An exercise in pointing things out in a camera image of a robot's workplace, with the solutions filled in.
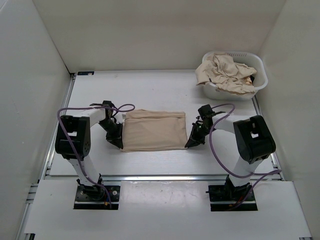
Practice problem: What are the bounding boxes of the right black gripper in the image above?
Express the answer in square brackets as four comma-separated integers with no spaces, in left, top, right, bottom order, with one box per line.
[185,122,215,149]

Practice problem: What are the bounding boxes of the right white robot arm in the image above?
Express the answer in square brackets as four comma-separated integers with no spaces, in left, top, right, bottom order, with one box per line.
[185,104,276,201]

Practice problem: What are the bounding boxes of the front aluminium rail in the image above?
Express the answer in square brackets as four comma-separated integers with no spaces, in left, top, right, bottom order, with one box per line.
[102,173,283,183]

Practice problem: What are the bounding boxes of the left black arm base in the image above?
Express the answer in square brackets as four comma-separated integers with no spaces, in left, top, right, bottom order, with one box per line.
[73,179,121,210]

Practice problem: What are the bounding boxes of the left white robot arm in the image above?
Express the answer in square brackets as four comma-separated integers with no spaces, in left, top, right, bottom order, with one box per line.
[55,100,135,203]

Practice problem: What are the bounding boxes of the beige trousers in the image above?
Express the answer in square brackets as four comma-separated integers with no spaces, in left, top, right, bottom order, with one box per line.
[122,109,188,153]

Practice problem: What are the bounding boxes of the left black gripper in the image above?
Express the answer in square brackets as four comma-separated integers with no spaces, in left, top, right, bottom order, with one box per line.
[97,119,123,149]

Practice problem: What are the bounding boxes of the right aluminium rail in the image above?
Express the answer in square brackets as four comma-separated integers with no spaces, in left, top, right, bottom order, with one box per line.
[252,96,284,180]

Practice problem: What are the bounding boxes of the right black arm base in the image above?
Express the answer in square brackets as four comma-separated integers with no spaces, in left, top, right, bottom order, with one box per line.
[206,178,258,212]

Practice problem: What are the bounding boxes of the beige clothes pile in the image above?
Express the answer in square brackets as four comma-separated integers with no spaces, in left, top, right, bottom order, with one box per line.
[195,52,257,95]

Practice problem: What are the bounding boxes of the black corner label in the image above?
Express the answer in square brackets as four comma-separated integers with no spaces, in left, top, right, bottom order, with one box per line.
[77,71,95,76]

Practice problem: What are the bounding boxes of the white laundry basket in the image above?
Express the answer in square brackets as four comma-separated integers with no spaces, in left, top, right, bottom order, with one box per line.
[195,51,268,101]

